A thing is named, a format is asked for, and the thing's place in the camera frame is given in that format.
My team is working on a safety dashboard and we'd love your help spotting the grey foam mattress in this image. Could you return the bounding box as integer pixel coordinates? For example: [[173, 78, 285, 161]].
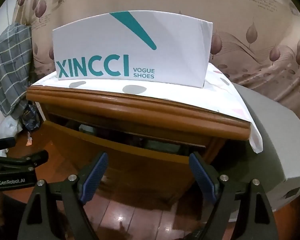
[[228, 85, 300, 211]]

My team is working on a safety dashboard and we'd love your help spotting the dark patterned bag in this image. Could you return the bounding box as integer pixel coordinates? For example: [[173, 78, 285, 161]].
[[20, 102, 42, 132]]

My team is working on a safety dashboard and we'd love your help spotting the white patterned cloth cover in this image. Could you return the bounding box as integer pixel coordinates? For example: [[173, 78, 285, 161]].
[[30, 63, 263, 153]]

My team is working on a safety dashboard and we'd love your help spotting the white XINCCI shoe box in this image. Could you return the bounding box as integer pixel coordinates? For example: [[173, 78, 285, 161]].
[[52, 10, 213, 88]]

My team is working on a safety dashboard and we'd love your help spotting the beige leaf print curtain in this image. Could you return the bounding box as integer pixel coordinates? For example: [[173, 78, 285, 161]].
[[12, 0, 300, 119]]

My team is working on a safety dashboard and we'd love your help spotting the white patterned bedsheet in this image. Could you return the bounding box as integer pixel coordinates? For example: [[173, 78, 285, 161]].
[[0, 97, 23, 156]]

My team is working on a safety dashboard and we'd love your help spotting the grey plaid garment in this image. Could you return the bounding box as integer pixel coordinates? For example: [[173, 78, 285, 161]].
[[0, 23, 32, 120]]

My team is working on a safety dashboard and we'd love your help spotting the wooden nightstand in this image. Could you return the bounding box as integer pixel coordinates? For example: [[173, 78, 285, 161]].
[[26, 86, 250, 162]]

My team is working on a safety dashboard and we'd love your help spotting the wooden drawer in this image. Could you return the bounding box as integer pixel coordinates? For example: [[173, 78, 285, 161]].
[[42, 121, 202, 210]]

